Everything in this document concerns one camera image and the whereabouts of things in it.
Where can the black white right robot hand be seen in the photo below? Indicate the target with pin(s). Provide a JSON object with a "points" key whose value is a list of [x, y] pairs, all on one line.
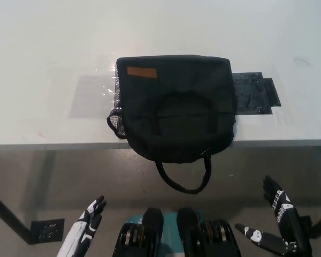
{"points": [[289, 222]]}

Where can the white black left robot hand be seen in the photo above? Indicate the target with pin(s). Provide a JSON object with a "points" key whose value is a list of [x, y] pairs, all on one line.
{"points": [[80, 230]]}

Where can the black soft travel bag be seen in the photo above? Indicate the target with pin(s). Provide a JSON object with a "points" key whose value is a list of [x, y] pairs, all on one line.
{"points": [[176, 107]]}

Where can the black teal robot body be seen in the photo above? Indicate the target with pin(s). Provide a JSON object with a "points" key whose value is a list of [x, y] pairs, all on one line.
{"points": [[187, 235]]}

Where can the black table leg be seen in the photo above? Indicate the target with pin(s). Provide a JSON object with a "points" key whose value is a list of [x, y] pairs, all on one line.
{"points": [[8, 214]]}

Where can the small black tape patch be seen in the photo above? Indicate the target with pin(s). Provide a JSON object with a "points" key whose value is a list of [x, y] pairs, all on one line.
{"points": [[274, 92]]}

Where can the large black tape patch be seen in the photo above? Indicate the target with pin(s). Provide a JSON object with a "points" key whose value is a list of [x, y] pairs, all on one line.
{"points": [[251, 93]]}

